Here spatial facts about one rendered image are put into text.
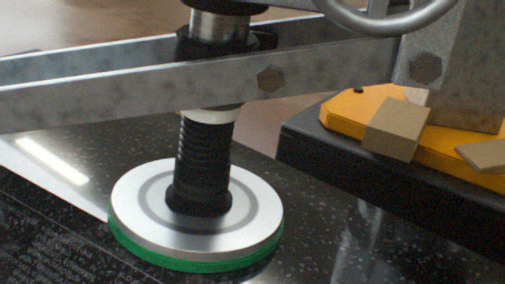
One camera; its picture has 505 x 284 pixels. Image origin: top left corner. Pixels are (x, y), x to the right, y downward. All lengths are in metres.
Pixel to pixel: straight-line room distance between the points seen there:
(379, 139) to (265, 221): 0.50
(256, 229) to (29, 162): 0.34
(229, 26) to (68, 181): 0.33
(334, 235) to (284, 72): 0.26
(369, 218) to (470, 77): 0.62
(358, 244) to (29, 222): 0.42
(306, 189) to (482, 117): 0.65
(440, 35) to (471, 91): 0.78
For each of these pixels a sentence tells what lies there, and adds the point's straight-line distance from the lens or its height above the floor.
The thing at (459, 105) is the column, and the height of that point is 0.84.
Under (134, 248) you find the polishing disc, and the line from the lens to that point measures 0.67.
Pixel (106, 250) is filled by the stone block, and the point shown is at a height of 0.83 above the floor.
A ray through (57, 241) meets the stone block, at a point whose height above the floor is 0.82.
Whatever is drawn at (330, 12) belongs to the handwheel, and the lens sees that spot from 0.47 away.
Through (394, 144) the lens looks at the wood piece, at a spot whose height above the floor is 0.81.
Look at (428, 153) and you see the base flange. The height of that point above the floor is 0.77.
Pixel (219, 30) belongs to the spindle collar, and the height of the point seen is 1.10.
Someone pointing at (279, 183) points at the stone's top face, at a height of 0.85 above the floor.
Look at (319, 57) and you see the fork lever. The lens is 0.59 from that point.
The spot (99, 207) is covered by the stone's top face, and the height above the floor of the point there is 0.85.
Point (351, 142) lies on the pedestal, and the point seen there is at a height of 0.74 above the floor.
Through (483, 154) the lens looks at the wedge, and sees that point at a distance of 1.26.
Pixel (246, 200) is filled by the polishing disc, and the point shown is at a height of 0.88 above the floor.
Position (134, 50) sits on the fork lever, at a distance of 0.71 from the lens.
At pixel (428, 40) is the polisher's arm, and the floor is 1.13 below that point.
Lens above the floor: 1.27
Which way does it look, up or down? 26 degrees down
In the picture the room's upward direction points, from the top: 9 degrees clockwise
